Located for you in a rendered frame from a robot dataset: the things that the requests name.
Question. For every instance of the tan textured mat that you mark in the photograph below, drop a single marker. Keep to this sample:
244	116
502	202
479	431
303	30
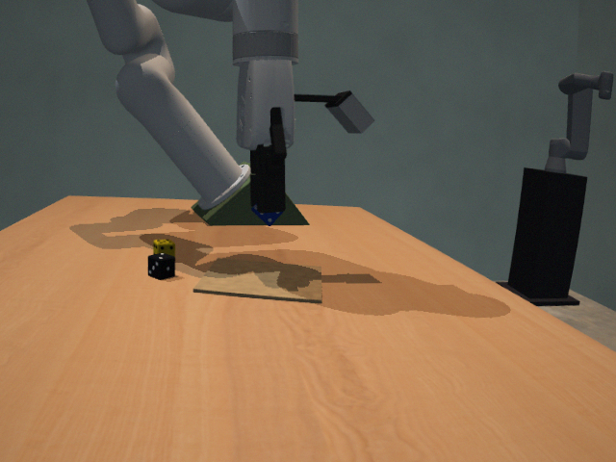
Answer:
263	280

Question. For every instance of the yellow die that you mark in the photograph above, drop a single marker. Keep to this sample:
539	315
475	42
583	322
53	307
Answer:
164	246

